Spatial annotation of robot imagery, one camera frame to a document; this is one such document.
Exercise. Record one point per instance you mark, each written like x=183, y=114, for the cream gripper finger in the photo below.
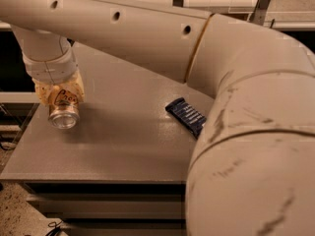
x=75, y=86
x=42, y=94

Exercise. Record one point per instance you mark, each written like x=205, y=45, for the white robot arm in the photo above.
x=251, y=172

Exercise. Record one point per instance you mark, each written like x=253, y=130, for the grey table cabinet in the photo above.
x=121, y=171

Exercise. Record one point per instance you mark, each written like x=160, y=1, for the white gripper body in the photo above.
x=50, y=69

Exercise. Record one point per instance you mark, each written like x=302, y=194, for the orange soda can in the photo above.
x=63, y=109

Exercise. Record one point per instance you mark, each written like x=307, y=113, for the blue snack bar wrapper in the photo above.
x=187, y=116

